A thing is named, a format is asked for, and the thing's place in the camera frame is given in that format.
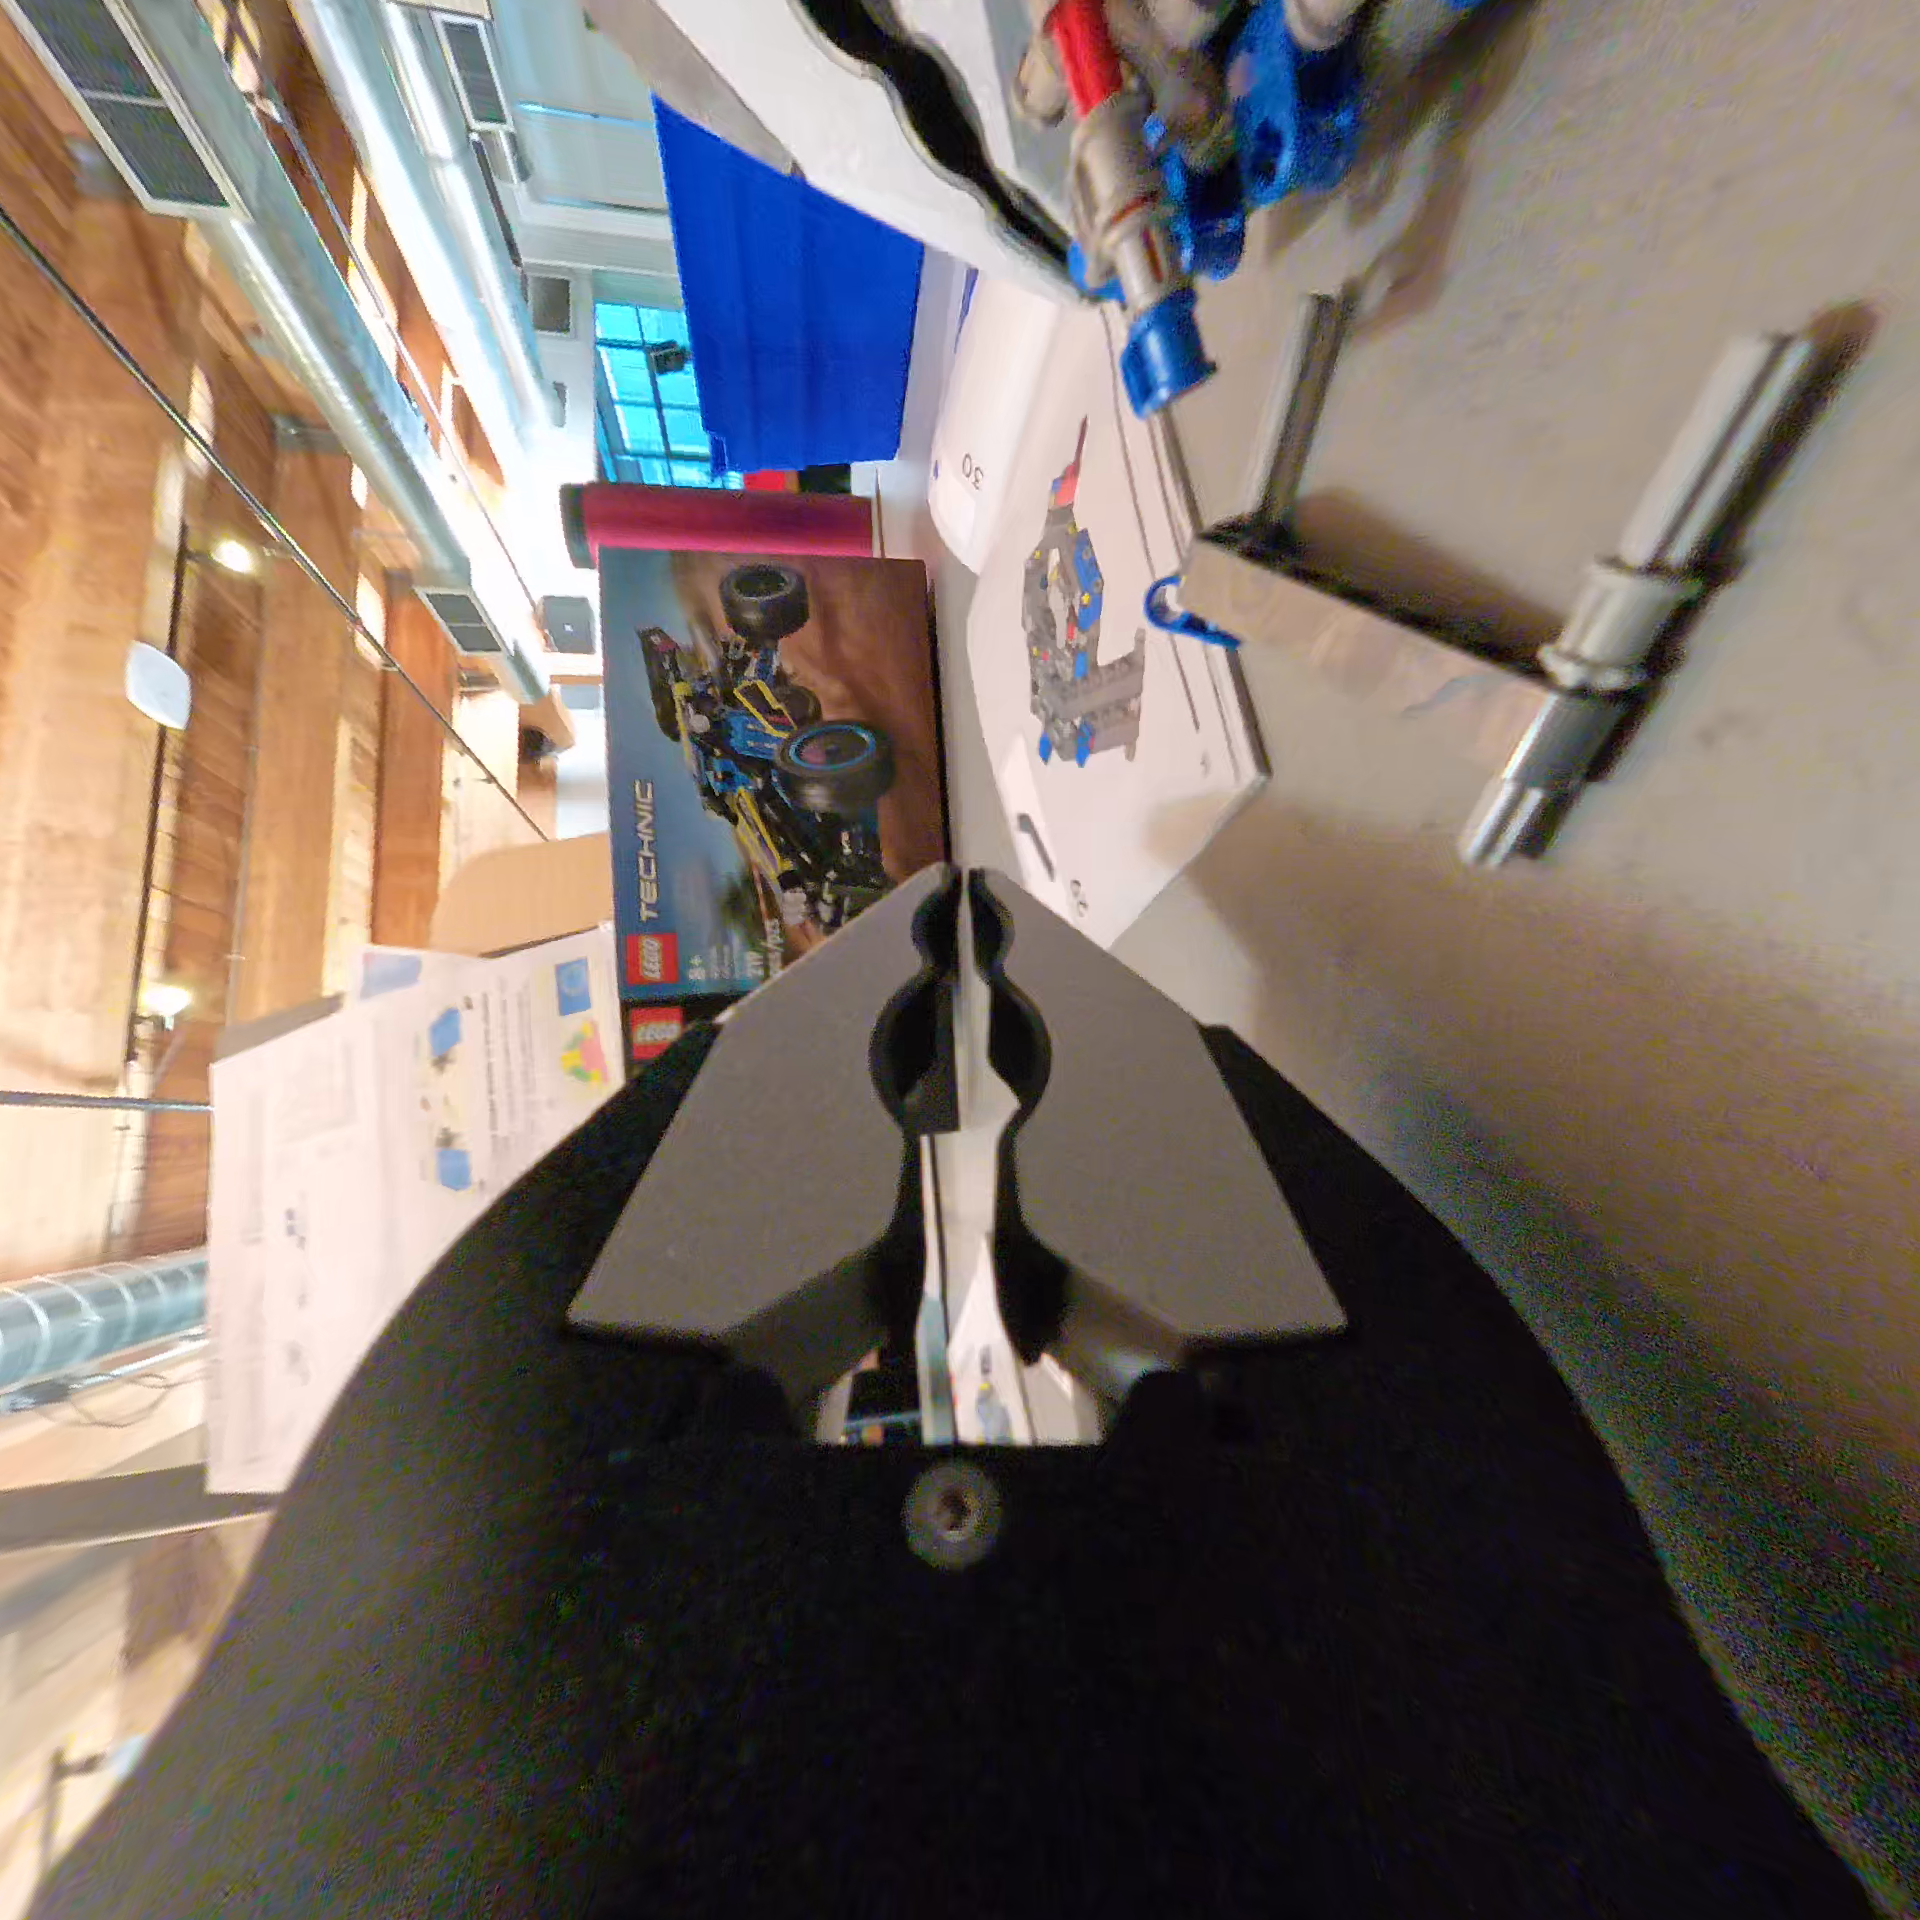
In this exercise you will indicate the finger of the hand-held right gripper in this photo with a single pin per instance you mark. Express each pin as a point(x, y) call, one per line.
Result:
point(750, 87)
point(977, 87)

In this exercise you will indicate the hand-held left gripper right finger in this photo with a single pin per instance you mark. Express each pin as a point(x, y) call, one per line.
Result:
point(1185, 1198)

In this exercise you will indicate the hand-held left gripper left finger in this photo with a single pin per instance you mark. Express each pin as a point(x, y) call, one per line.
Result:
point(720, 1198)

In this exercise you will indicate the partly built lego buggy model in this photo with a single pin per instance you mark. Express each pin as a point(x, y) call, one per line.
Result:
point(1199, 134)

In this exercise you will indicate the lego instruction booklet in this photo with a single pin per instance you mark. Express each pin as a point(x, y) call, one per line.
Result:
point(1082, 658)

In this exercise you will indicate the grey lego beam with axles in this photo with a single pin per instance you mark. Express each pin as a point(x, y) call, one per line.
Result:
point(1396, 599)

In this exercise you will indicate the lego set box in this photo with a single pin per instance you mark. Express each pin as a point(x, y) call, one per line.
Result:
point(750, 752)

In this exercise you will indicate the small blue lego connector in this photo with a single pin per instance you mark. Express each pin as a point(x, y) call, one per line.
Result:
point(1185, 607)

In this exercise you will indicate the blue plastic storage bin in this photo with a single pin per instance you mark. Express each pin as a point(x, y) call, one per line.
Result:
point(779, 297)

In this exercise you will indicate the white printed instruction poster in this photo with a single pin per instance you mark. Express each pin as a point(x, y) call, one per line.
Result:
point(375, 1170)

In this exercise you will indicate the cardboard poster backing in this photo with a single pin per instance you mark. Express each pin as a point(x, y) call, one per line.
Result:
point(528, 891)

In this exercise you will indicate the maroon drinking bottle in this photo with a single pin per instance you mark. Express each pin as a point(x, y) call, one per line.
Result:
point(720, 523)

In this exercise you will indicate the black hanging speaker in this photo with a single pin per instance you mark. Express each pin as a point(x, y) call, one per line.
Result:
point(570, 621)

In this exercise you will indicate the white round ceiling device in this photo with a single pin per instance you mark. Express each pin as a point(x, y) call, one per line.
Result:
point(158, 684)

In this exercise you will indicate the metal air duct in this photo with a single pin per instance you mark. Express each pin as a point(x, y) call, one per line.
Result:
point(345, 345)
point(89, 1318)

